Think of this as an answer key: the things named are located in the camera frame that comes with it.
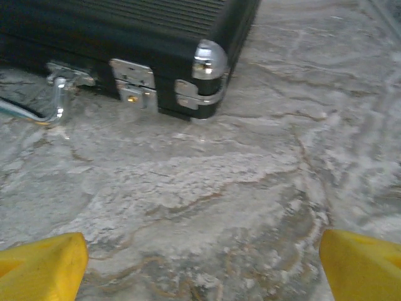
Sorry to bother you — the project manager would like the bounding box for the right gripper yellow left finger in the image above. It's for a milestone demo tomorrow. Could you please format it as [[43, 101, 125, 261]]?
[[0, 231, 90, 301]]

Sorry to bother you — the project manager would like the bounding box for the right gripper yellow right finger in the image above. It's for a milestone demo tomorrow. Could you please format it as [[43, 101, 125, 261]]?
[[318, 228, 401, 301]]

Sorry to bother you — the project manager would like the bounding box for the black hard case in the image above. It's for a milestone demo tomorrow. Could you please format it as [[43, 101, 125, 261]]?
[[0, 0, 263, 127]]

